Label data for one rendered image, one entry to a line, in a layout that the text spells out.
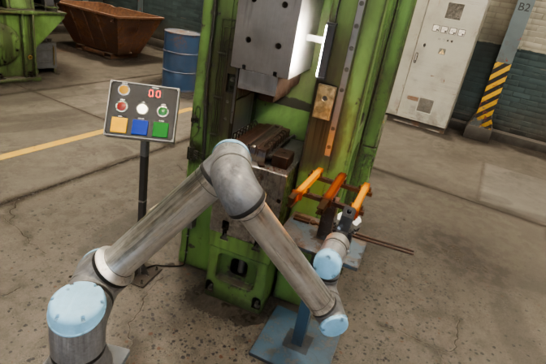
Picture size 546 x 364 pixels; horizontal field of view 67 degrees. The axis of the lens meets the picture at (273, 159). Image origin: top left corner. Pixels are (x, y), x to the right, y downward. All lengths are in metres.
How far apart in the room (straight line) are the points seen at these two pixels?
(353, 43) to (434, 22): 5.07
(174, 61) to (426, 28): 3.91
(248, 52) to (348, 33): 0.48
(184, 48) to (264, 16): 4.67
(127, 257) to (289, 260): 0.50
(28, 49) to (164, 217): 5.61
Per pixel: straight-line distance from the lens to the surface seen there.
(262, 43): 1.98
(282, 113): 2.52
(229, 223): 2.26
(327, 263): 1.39
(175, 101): 2.16
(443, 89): 7.08
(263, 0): 1.98
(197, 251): 2.73
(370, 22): 2.01
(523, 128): 7.78
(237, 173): 1.08
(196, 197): 1.22
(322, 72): 2.02
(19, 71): 6.73
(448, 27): 7.02
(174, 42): 6.61
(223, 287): 2.52
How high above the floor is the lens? 1.75
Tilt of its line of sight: 22 degrees down
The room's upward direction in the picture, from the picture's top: 10 degrees clockwise
